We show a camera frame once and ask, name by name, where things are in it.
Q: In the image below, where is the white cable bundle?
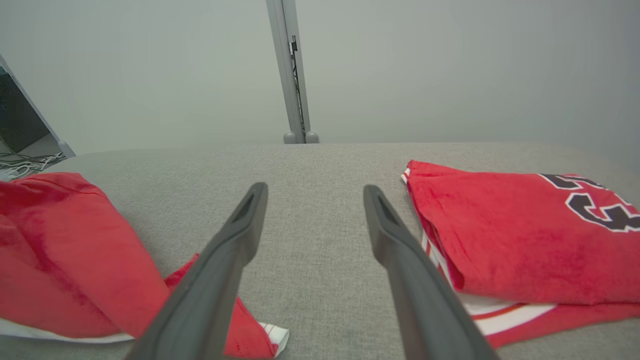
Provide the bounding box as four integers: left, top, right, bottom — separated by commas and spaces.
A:
0, 151, 67, 182

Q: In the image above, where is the grey stand leg with caster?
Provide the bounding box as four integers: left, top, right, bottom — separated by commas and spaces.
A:
0, 52, 77, 161

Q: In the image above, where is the grey metal partition post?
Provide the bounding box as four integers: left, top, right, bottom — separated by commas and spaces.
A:
265, 0, 320, 145

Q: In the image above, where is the red jersey with navy lettering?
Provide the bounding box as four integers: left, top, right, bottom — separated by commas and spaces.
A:
400, 160, 640, 349

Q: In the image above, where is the red garment with white trim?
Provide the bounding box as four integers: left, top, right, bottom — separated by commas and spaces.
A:
0, 172, 291, 360

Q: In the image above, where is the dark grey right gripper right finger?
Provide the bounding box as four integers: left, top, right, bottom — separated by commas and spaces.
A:
363, 184, 501, 360

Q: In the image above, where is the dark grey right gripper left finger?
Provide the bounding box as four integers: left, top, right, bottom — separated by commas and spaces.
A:
125, 182, 269, 360

